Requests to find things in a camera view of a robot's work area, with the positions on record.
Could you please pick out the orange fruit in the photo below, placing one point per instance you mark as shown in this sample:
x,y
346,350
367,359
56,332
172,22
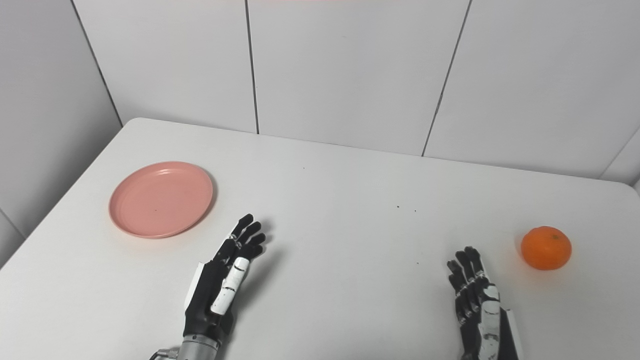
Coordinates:
x,y
546,248

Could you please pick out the pink round plate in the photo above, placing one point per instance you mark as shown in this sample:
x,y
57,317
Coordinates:
x,y
161,200

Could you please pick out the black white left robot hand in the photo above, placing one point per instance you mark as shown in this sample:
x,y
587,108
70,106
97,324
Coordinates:
x,y
205,300

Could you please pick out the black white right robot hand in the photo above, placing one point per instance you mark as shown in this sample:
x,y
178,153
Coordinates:
x,y
472,320

